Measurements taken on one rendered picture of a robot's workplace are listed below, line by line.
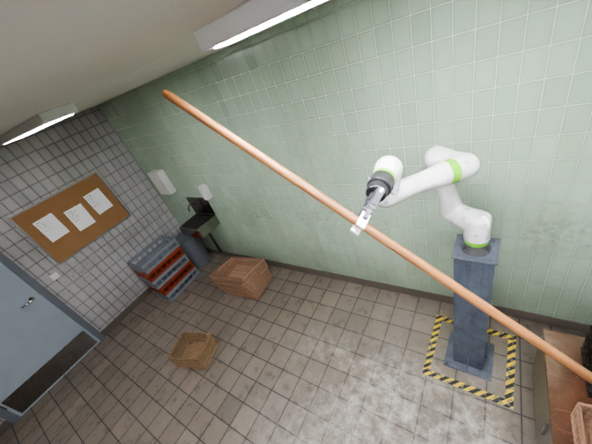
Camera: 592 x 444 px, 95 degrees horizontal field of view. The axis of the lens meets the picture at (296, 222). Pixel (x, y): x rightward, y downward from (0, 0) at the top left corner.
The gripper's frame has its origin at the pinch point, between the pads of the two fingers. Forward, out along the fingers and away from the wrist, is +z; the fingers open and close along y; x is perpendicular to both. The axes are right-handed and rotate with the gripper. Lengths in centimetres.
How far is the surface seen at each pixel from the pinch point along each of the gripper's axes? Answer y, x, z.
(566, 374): 54, -148, -46
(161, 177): 254, 225, -120
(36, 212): 271, 289, 4
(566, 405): 55, -147, -29
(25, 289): 319, 248, 67
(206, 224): 267, 136, -107
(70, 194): 271, 289, -35
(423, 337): 151, -126, -77
